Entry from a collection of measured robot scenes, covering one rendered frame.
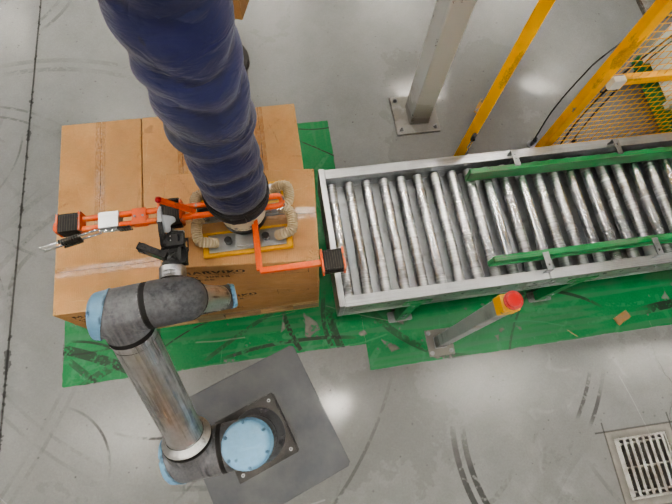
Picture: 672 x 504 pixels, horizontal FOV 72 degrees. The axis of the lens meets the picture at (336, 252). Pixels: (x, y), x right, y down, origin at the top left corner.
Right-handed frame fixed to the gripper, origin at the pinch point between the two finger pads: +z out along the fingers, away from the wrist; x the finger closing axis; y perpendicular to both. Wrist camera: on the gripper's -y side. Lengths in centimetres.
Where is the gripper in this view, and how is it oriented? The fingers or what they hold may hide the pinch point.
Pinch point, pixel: (164, 214)
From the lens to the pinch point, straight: 178.3
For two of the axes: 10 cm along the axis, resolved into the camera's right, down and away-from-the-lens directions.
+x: 0.5, -3.3, -9.4
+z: -1.5, -9.3, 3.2
